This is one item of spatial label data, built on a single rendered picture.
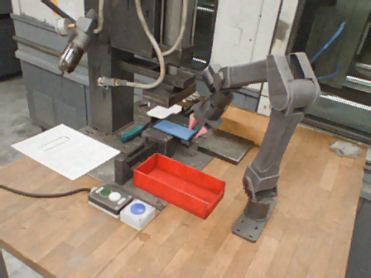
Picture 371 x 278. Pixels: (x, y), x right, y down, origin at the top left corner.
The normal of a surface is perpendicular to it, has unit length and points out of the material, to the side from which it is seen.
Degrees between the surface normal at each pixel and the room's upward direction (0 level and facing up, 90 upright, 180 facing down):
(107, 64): 90
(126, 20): 90
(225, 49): 90
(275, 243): 0
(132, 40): 90
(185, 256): 0
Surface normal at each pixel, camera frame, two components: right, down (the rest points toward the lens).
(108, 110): -0.50, 0.40
